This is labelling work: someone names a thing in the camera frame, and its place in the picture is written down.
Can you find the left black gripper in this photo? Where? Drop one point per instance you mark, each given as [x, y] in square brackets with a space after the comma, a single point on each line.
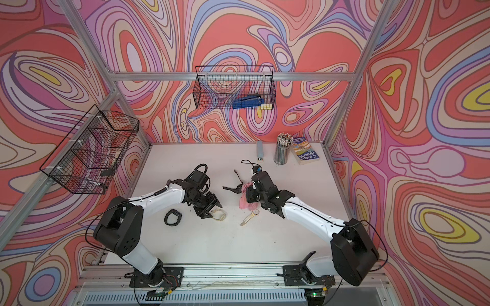
[213, 201]

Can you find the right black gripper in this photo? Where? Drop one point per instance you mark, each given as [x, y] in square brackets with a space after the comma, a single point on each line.
[250, 194]

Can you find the beige strap yellow dial watch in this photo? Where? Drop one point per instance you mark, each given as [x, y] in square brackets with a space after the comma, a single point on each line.
[250, 217]

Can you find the pink cloth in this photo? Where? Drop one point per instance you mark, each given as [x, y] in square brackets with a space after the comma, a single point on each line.
[243, 203]

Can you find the beige looped watch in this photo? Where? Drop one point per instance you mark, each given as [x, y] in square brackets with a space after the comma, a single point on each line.
[218, 214]

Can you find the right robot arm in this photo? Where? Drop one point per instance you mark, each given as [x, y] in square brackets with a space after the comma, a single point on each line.
[353, 253]

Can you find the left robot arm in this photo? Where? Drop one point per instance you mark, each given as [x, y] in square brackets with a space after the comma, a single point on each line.
[120, 226]

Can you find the small black looped watch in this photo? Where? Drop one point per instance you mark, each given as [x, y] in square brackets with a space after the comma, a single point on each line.
[173, 218]

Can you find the grey stapler on table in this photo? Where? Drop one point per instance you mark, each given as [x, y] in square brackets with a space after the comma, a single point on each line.
[259, 151]

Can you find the metal pencil cup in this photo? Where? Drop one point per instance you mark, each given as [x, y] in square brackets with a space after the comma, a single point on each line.
[283, 144]

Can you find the colourful book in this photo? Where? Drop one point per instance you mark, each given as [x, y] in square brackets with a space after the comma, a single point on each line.
[303, 151]

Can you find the yellow sticky notes block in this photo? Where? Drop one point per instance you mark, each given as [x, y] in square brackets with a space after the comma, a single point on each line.
[267, 106]

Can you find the blue stapler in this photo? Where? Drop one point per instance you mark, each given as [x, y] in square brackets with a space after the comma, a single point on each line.
[250, 101]

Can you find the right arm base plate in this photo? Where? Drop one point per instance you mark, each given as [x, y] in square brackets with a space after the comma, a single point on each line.
[311, 271]

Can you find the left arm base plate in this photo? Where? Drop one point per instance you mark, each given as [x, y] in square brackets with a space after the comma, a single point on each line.
[162, 277]

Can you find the black wire basket back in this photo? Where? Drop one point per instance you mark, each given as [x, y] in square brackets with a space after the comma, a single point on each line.
[217, 86]

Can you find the black wire basket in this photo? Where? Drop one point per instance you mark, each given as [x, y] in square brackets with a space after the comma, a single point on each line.
[217, 86]
[87, 159]

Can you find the black wire basket left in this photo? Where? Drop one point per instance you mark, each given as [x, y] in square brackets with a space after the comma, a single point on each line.
[87, 159]

